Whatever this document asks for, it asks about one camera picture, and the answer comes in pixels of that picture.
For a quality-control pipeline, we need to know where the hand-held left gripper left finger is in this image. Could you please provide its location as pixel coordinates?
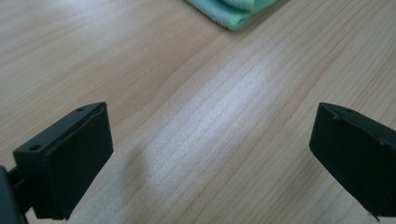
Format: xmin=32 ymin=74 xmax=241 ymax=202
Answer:
xmin=12 ymin=101 xmax=115 ymax=221

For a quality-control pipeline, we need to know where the green microfibre cloth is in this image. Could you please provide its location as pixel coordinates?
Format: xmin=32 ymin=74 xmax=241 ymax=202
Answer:
xmin=186 ymin=0 xmax=281 ymax=32

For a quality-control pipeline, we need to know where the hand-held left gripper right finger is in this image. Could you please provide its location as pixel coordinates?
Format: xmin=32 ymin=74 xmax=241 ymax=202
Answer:
xmin=308 ymin=102 xmax=396 ymax=220

